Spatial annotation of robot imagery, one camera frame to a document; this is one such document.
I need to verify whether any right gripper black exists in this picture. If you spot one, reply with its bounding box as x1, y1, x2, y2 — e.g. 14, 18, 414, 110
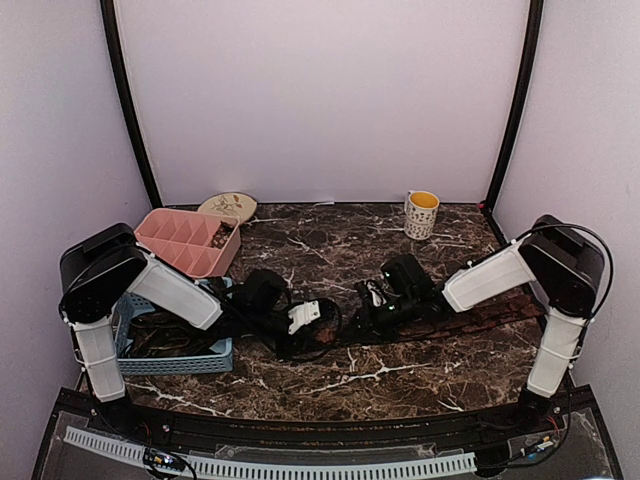
340, 291, 419, 343

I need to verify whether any brown red patterned tie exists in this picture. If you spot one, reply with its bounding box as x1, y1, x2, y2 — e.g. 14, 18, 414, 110
313, 288, 545, 347

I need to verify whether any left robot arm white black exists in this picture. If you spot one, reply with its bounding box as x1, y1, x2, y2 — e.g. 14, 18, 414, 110
58, 223, 322, 436

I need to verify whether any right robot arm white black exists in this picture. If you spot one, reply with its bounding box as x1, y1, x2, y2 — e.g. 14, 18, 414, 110
352, 215, 614, 434

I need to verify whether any blue perforated plastic basket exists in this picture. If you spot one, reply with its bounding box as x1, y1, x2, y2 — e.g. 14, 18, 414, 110
114, 293, 233, 376

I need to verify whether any white mug yellow inside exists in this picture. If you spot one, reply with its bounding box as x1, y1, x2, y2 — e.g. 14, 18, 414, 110
404, 190, 440, 241

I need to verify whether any rolled tie in tray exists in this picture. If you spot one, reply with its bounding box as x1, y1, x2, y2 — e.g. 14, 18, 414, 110
209, 221, 236, 249

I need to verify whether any pink divided organizer tray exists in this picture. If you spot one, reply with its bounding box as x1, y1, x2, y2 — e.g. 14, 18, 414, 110
134, 208, 241, 279

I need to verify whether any beige floral plate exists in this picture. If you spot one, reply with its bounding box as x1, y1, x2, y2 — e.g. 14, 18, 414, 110
197, 192, 258, 224

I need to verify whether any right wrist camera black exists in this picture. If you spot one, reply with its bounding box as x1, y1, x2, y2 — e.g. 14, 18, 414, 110
381, 253, 435, 299

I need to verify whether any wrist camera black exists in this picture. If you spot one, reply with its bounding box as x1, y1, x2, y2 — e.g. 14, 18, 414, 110
232, 269, 322, 334
381, 253, 435, 299

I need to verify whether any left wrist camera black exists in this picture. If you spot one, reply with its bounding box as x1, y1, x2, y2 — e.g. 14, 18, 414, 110
232, 269, 322, 334

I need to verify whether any black front rail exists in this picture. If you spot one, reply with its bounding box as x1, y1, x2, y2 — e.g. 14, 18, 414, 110
59, 389, 596, 451

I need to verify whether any white slotted cable duct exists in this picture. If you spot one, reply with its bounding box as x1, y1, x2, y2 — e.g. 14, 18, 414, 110
63, 427, 477, 479

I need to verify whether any left black frame post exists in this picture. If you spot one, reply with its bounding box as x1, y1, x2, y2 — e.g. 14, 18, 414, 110
99, 0, 163, 208

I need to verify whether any black frame post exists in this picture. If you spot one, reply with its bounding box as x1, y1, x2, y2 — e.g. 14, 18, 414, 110
485, 0, 545, 209
99, 0, 163, 208

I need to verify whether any right black frame post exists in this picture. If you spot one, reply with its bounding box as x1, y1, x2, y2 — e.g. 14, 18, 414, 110
485, 0, 545, 209

